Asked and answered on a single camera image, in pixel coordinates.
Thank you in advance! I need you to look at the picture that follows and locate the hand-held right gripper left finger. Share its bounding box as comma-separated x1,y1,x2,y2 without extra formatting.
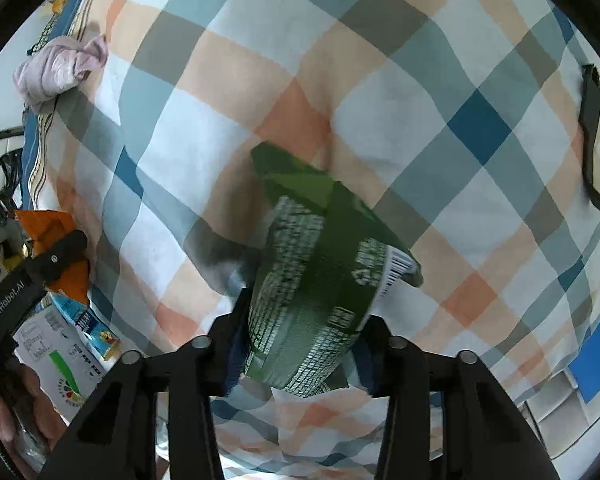
39,287,253,480

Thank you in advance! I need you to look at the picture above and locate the person's left hand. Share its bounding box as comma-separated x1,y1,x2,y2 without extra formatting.
0,360,73,476

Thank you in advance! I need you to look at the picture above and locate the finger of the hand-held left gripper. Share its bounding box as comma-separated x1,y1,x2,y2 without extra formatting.
30,230,90,288

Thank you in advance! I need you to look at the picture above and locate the white printed box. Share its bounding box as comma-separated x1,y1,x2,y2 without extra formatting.
11,307,108,423

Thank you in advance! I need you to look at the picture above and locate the orange snack packet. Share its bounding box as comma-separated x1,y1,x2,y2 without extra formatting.
16,210,92,307

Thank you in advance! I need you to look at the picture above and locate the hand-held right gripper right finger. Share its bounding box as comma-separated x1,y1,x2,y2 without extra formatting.
352,314,561,480

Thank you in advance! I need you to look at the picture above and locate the blue snack packet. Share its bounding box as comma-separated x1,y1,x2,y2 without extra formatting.
52,291,122,361

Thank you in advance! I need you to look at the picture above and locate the checked blanket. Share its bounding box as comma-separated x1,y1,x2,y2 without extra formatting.
45,0,600,480

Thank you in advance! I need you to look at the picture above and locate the lilac crumpled cloth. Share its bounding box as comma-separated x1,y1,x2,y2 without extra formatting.
13,35,110,107

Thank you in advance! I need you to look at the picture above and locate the blue flat board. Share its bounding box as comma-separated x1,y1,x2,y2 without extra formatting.
569,312,600,405

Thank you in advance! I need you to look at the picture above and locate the black strap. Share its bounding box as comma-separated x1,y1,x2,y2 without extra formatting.
578,63,600,228

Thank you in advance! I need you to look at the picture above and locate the blue striped bed sheet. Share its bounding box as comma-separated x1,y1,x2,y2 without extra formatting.
20,0,113,211

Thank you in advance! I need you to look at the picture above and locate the black plastic bag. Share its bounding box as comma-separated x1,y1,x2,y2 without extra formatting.
0,150,23,216

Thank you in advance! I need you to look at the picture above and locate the green snack packet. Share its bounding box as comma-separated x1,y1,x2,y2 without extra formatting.
242,141,424,399

